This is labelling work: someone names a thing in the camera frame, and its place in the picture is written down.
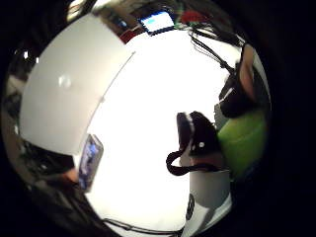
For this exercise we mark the the person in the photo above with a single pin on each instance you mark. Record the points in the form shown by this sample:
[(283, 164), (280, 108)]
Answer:
[(46, 163)]

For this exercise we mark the black smartphone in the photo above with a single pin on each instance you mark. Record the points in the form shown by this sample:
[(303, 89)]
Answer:
[(90, 161)]

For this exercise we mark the bright green container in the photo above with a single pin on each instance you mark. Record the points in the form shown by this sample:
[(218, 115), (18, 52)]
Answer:
[(245, 141)]

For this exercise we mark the lit computer monitor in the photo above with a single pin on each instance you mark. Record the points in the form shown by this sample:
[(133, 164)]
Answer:
[(158, 22)]

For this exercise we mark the red chair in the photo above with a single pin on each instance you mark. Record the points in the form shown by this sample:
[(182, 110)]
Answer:
[(129, 35)]

